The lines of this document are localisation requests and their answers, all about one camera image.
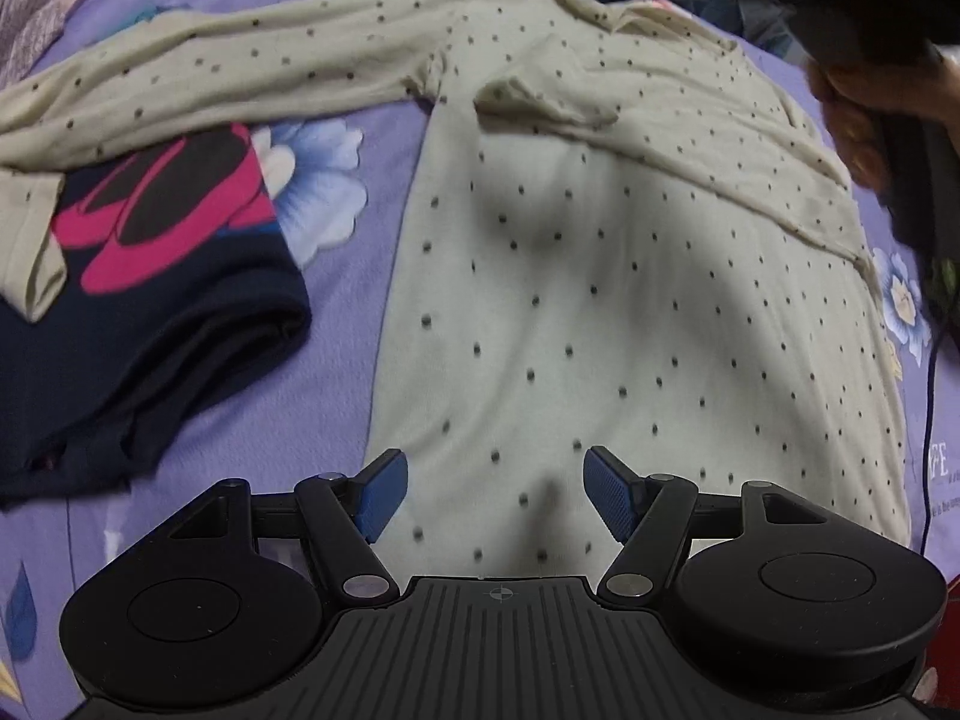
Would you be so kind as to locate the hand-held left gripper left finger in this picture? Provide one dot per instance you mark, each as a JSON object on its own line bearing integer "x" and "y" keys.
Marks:
{"x": 382, "y": 495}

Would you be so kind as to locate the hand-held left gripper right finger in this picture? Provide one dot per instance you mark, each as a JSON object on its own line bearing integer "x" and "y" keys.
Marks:
{"x": 611, "y": 491}

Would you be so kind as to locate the cream polka dot shirt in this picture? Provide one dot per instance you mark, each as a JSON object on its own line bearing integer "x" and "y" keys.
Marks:
{"x": 600, "y": 277}

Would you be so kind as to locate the person's right hand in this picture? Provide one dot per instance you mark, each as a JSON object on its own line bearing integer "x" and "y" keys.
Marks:
{"x": 851, "y": 135}

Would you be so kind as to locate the purple floral bed sheet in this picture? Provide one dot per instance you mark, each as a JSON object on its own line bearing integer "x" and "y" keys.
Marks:
{"x": 337, "y": 315}

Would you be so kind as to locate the navy cartoon print garment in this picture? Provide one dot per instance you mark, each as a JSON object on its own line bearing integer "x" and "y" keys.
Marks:
{"x": 150, "y": 277}

